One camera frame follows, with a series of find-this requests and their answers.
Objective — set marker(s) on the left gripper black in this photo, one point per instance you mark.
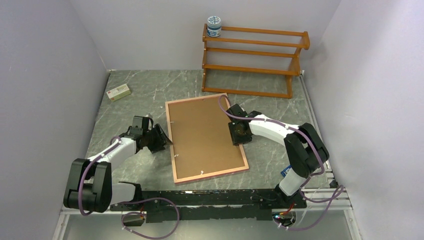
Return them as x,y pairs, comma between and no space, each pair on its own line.
162,139

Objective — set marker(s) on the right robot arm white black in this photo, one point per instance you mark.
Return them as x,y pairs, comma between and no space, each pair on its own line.
304,147

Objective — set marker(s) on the aluminium extrusion rail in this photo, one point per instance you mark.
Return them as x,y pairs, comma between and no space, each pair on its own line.
320,195

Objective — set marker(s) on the small white green box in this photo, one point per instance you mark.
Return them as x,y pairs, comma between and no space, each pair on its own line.
118,92

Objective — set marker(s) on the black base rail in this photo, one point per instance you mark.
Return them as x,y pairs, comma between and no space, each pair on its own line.
167,205

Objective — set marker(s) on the blue white lidded jar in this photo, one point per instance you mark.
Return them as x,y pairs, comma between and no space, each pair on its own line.
213,26

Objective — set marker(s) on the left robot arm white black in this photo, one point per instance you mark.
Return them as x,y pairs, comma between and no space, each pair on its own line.
90,187

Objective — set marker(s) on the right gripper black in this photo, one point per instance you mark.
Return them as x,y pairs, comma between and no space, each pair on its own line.
236,140

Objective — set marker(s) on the blue black handled tool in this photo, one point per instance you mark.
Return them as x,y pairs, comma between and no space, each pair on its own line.
285,171

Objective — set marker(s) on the brown frame backing board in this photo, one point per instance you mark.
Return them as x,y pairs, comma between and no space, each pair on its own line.
198,136

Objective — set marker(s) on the pink wooden picture frame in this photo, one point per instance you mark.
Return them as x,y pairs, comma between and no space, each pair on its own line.
170,149

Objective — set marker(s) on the orange wooden rack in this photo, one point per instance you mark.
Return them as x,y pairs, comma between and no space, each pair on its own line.
253,50

